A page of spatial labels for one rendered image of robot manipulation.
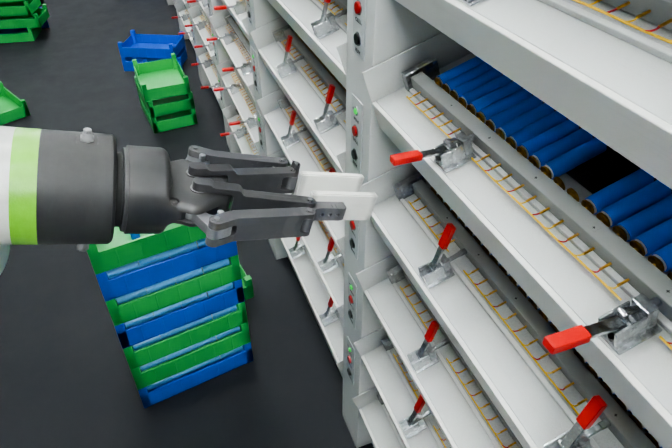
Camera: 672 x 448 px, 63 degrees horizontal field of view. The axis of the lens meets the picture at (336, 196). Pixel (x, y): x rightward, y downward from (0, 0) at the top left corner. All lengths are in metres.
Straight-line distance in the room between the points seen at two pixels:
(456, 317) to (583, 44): 0.39
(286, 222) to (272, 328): 1.21
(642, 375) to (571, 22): 0.28
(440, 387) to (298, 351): 0.79
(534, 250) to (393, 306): 0.47
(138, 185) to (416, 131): 0.37
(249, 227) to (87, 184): 0.13
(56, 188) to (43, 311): 1.48
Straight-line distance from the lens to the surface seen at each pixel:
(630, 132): 0.42
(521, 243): 0.56
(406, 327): 0.95
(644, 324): 0.49
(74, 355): 1.77
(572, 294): 0.53
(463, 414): 0.87
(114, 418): 1.60
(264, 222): 0.47
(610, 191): 0.58
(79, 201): 0.46
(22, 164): 0.46
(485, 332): 0.72
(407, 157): 0.61
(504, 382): 0.69
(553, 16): 0.52
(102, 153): 0.46
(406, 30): 0.77
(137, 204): 0.47
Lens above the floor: 1.29
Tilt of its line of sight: 37 degrees down
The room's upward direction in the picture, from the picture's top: straight up
